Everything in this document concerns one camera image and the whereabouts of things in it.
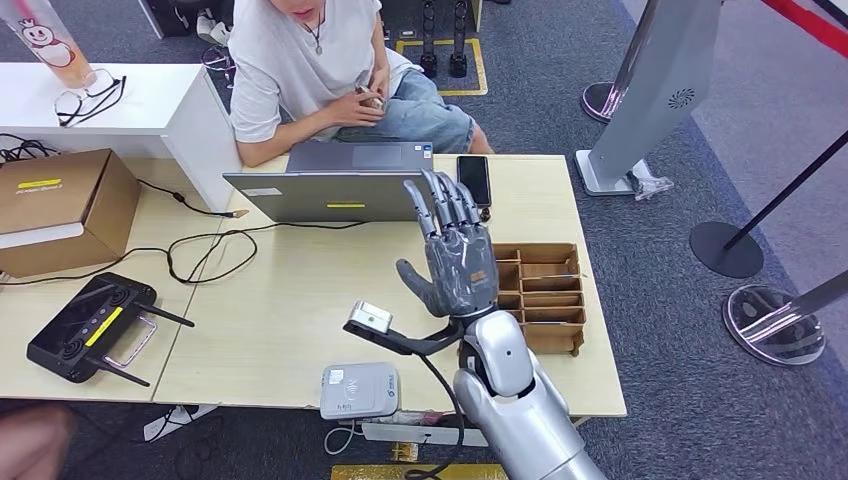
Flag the black controller with antennas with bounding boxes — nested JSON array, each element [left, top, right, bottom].
[[26, 272, 197, 389]]

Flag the brown cardboard box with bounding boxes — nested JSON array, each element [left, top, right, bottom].
[[0, 148, 142, 279]]

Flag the black stanchion post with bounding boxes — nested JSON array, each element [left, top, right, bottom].
[[689, 129, 848, 280]]

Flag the black cable with copper plug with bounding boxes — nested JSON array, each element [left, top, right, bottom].
[[137, 178, 251, 220]]

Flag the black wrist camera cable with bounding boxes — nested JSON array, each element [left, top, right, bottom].
[[404, 354, 467, 480]]

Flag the person's left hand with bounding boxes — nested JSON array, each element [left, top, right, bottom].
[[367, 62, 392, 107]]

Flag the black cable bundle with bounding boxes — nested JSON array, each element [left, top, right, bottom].
[[0, 132, 61, 165]]

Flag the chrome stanchion post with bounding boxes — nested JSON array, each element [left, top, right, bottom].
[[722, 270, 848, 368], [580, 0, 664, 125]]

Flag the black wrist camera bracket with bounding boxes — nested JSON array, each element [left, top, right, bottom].
[[343, 317, 468, 357]]

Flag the black-framed eyeglasses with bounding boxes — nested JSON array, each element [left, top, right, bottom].
[[54, 74, 128, 128]]

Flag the white cabinet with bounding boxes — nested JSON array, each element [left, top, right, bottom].
[[0, 62, 243, 213]]

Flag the silver kiosk stand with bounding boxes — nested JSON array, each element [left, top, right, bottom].
[[574, 0, 725, 198]]

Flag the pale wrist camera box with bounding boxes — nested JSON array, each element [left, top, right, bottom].
[[349, 300, 394, 335]]

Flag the snowman-print drink cup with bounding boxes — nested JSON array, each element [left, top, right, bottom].
[[0, 0, 117, 97]]

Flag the white reader cable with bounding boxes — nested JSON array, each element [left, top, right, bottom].
[[323, 419, 364, 457]]

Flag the white card reader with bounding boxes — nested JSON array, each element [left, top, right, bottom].
[[320, 362, 401, 421]]

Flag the grey laptop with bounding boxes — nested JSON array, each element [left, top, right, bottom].
[[223, 142, 440, 224]]

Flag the black smartphone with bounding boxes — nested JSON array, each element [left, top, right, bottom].
[[456, 154, 494, 209]]

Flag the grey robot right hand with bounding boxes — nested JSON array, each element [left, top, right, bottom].
[[396, 168, 500, 319]]

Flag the dark metal stool frame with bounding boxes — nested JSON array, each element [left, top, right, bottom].
[[200, 44, 232, 74]]

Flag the blurred pink object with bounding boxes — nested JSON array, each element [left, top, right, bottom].
[[0, 405, 75, 480]]

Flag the long black looped cable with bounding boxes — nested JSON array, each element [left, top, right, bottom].
[[0, 220, 367, 287]]

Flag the person's right hand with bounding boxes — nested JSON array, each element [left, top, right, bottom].
[[324, 89, 387, 128]]

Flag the wooden card organizer box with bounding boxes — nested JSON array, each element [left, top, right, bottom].
[[493, 242, 588, 357]]

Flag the person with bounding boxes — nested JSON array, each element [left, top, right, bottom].
[[227, 0, 495, 168]]

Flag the black upright stand post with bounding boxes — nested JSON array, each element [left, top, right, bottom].
[[449, 0, 470, 79], [419, 0, 440, 79]]

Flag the red barrier belt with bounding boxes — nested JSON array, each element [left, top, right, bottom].
[[761, 0, 848, 60]]

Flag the clear plastic bag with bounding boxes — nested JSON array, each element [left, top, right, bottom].
[[622, 158, 676, 202]]

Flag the long white power strip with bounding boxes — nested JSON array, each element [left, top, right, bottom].
[[360, 422, 490, 448]]

